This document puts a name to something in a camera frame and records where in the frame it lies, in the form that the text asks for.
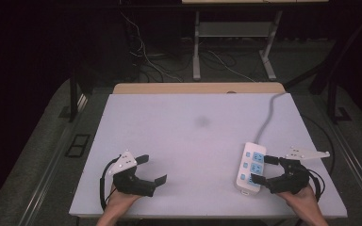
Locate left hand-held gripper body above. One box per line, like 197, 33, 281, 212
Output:
107, 150, 156, 198

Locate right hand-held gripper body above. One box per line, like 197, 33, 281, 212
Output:
265, 146, 331, 195

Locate white power strip blue sockets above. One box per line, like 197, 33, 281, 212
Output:
234, 141, 268, 197

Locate person's left hand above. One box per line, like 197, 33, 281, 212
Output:
106, 185, 143, 212

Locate person's right hand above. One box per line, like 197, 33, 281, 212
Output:
277, 184, 321, 212

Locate black floor socket box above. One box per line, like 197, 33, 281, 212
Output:
64, 133, 91, 159

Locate black metal stand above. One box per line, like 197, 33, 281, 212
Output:
58, 71, 91, 124
325, 74, 354, 124

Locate wooden table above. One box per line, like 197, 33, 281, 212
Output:
112, 82, 287, 95

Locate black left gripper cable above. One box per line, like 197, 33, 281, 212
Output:
98, 155, 123, 212

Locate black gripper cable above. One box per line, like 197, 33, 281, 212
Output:
306, 169, 326, 202
98, 155, 123, 212

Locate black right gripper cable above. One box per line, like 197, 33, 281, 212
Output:
306, 169, 326, 202

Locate grey power strip cable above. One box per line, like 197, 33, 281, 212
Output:
254, 91, 288, 145

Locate black cable on floor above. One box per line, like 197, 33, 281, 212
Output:
299, 113, 337, 177

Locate aluminium floor rail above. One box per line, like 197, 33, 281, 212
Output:
321, 102, 362, 215
18, 93, 90, 226

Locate short white floor cable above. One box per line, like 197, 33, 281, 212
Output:
206, 49, 256, 83

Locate long white floor cable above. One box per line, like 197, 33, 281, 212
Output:
120, 11, 184, 84

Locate grey metal desk frame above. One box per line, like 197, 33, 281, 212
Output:
191, 10, 285, 82

